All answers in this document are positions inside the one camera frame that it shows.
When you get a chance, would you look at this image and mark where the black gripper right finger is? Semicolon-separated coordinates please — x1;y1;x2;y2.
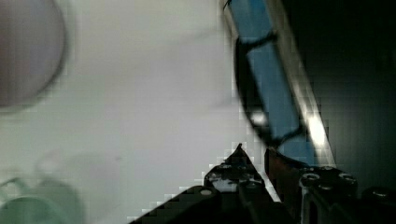
264;148;358;224

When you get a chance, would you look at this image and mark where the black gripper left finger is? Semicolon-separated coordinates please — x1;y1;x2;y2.
204;144;263;192

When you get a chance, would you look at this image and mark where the lilac oval plate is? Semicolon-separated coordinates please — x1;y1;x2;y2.
0;0;66;106

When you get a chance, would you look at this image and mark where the green cup with handle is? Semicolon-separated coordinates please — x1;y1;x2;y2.
0;177;85;224

